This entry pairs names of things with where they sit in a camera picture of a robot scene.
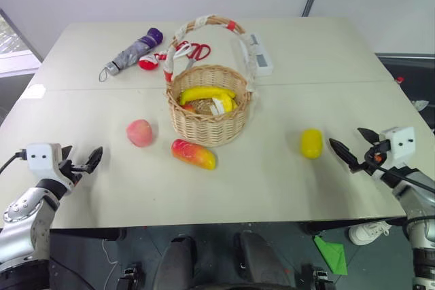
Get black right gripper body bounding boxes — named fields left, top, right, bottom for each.
left=362, top=140, right=392, bottom=177

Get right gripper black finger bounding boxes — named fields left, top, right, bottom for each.
left=328, top=137, right=366, bottom=173
left=357, top=127, right=381, bottom=145

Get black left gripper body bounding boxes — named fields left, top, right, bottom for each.
left=58, top=154, right=84, bottom=189

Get yellow lemon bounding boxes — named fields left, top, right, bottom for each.
left=299, top=128, right=324, bottom=160

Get pink peach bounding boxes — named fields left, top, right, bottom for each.
left=126, top=119, right=154, bottom=149

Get white sneaker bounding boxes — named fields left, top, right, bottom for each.
left=348, top=220, right=392, bottom=247

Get green folded paper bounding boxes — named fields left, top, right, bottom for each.
left=313, top=234, right=349, bottom=276

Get red-yellow mango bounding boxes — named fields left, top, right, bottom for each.
left=171, top=139, right=218, bottom=171

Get small red white toy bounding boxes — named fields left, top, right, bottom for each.
left=137, top=54, right=160, bottom=71

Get folded grey purple umbrella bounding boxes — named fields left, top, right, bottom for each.
left=98, top=27, right=164, bottom=84

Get whole yellow banana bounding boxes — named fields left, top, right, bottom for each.
left=179, top=86, right=237, bottom=106

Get half-peeled yellow banana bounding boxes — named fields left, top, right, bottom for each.
left=209, top=94, right=239, bottom=115

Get dark rounded robot leg shape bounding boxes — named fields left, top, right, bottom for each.
left=158, top=234, right=198, bottom=290

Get white power strip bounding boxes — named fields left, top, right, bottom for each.
left=237, top=33, right=275, bottom=77

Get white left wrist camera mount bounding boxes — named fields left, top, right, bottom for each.
left=26, top=143, right=63, bottom=181

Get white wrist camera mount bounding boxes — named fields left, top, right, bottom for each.
left=26, top=143, right=63, bottom=181
left=379, top=126, right=417, bottom=161

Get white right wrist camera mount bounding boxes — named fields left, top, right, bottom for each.
left=379, top=126, right=417, bottom=161

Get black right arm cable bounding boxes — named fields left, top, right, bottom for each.
left=369, top=162, right=435, bottom=193

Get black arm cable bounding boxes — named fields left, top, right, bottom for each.
left=0, top=149, right=29, bottom=175
left=369, top=162, right=435, bottom=193

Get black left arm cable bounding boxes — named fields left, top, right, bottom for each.
left=0, top=149, right=29, bottom=175

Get black table frame beam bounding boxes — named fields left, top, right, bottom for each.
left=50, top=227, right=128, bottom=242

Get thin white floor cable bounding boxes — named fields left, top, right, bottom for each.
left=101, top=238, right=119, bottom=289

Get window with grey frame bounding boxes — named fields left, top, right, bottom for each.
left=0, top=7, right=44, bottom=77

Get wicker basket with handle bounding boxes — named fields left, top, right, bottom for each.
left=164, top=14, right=259, bottom=148

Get red-handled scissors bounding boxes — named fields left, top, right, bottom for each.
left=154, top=41, right=212, bottom=71

